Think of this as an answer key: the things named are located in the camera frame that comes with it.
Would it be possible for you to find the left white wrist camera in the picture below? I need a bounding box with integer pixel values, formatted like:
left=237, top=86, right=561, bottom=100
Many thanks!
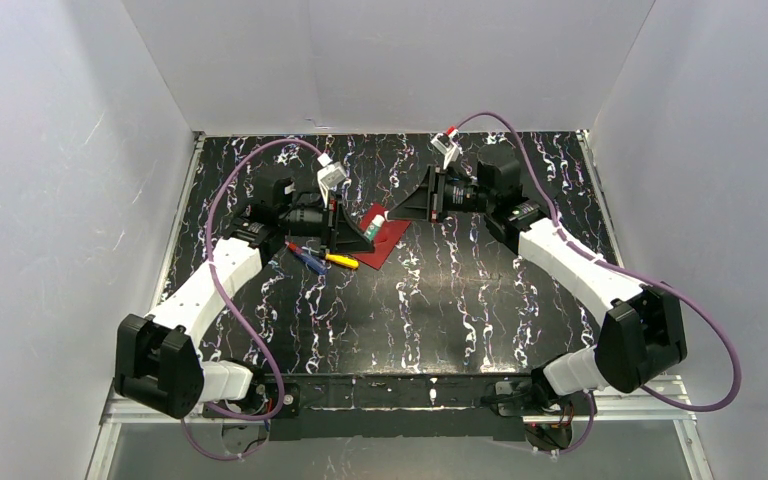
left=317, top=153, right=348, bottom=207

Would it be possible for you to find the aluminium frame rail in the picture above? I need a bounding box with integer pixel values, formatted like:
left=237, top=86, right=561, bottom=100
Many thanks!
left=86, top=391, right=713, bottom=479

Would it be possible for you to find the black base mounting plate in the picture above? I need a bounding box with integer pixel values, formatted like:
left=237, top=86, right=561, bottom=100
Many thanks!
left=201, top=372, right=599, bottom=443

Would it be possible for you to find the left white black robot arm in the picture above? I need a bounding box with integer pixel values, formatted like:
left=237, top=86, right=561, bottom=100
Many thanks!
left=113, top=167, right=374, bottom=419

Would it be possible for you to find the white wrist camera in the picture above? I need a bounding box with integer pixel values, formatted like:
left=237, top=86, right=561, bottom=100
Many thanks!
left=430, top=126, right=462, bottom=171
left=317, top=153, right=348, bottom=207

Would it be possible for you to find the red envelope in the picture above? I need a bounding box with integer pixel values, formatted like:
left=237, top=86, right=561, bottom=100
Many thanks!
left=354, top=203, right=410, bottom=270

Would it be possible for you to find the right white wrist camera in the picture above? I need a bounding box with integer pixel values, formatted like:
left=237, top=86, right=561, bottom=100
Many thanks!
left=430, top=126, right=462, bottom=171

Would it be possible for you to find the yellow handled screwdriver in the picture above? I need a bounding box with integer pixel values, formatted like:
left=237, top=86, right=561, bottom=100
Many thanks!
left=303, top=246, right=360, bottom=270

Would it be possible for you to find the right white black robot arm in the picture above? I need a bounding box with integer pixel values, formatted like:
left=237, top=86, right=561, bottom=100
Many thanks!
left=385, top=159, right=687, bottom=399

